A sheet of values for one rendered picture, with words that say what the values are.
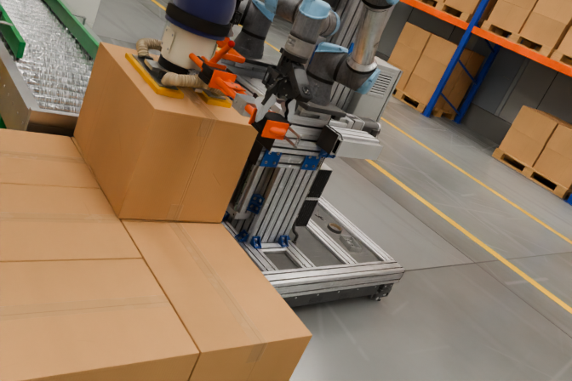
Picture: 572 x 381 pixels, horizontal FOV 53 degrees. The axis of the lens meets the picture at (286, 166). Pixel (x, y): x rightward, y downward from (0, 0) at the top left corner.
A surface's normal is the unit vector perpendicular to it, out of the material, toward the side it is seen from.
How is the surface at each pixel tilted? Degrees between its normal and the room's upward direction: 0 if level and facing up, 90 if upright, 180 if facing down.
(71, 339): 0
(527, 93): 90
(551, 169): 90
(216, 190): 90
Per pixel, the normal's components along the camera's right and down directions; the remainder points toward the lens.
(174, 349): 0.38, -0.86
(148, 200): 0.51, 0.50
